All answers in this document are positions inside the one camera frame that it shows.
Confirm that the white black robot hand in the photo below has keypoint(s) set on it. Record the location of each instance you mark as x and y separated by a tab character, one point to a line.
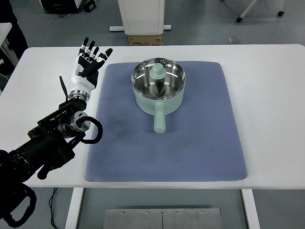
84	77

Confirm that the green pot with handle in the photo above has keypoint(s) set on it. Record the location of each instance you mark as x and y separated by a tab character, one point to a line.
159	108

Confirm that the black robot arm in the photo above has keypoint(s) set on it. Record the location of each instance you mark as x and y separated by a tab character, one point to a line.
50	147

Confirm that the cardboard box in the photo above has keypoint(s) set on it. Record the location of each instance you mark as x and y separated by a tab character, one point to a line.
145	40

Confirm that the glass lid green knob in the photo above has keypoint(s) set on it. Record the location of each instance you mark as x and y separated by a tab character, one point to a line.
158	78

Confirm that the black device on floor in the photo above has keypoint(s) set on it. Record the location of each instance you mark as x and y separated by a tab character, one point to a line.
67	6

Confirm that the blue quilted mat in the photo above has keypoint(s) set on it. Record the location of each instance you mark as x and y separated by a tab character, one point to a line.
198	142

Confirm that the left white table leg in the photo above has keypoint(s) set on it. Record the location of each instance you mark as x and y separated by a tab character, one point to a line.
74	208

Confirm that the white table leg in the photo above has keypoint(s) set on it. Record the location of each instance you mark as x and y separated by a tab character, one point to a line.
250	209
74	208

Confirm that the grey floor outlet cover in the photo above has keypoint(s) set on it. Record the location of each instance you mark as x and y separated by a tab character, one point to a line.
234	40

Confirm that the office chair base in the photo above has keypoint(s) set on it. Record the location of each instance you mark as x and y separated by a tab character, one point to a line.
263	8

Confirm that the right white table leg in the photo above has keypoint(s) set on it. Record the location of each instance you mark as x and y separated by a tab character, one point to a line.
250	209

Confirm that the white pedestal cabinet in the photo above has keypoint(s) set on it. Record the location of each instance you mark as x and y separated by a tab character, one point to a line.
142	17

